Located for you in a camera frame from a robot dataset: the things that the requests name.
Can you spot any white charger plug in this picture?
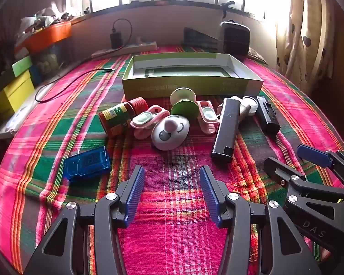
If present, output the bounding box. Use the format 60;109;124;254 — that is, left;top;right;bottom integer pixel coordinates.
217;96;251;117

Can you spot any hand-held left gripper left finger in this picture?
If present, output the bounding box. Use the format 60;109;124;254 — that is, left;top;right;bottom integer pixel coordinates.
23;165;146;275

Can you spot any black power adapter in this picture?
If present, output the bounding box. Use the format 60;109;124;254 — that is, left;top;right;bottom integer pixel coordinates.
110;31;123;49

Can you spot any green cardboard box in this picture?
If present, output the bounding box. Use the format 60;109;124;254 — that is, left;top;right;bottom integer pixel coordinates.
121;52;265;99

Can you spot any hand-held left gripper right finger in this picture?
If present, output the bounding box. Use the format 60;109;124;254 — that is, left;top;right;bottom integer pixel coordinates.
199;165;323;275

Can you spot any red spice jar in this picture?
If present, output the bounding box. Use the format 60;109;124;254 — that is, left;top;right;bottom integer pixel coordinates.
98;97;149;137

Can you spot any white power strip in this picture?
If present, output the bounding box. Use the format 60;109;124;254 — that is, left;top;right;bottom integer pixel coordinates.
91;41;158;59

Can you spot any green and white spool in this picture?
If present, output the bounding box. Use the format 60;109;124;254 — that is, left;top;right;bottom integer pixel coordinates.
170;87;200;120

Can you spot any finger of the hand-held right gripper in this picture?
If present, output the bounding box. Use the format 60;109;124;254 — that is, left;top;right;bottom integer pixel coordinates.
297;145;344;188
264;157;307;191

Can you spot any black strap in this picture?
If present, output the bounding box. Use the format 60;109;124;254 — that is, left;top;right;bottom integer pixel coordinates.
222;1;236;18

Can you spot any cream patterned curtain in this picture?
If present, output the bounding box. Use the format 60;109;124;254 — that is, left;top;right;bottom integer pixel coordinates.
275;0;337;92

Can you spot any small black clip device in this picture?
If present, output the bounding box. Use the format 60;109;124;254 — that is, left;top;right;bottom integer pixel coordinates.
256;95;281;135

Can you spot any pink clip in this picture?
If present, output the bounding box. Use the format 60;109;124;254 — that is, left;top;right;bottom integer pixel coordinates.
130;105;170;141
196;100;220;135

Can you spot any black charging cable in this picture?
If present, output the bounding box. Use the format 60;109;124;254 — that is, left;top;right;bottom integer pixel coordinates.
34;19;132;103

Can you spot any orange plastic bin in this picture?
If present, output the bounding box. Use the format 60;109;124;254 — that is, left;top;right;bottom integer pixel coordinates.
23;21;72;53

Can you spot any pile of crumpled packaging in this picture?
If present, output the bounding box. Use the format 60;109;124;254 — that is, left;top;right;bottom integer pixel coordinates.
16;4;83;35

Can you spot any blue usb tester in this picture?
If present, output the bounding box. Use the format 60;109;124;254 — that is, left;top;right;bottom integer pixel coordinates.
63;146;112;182

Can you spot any small white jar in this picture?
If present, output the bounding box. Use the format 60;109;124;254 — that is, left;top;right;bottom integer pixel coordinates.
243;96;260;115

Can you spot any clear plastic storage bin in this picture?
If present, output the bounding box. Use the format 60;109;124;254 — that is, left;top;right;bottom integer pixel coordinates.
31;44;64;78

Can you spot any white egg-shaped gadget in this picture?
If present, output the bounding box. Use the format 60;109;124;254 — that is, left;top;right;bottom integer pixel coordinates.
151;115;190;151

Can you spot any blue box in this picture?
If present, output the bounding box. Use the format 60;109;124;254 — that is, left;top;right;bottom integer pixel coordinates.
31;66;42;85

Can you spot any white plastic wrapped bundle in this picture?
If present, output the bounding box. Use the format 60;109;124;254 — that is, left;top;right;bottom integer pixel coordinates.
0;83;58;141

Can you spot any yellow box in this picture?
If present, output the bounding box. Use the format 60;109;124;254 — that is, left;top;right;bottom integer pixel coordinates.
0;70;36;115

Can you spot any dark wedge-shaped object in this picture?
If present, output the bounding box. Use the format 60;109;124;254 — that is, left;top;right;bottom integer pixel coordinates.
183;27;227;52

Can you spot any black power bank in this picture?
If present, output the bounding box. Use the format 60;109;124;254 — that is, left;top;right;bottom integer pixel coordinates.
211;97;241;162

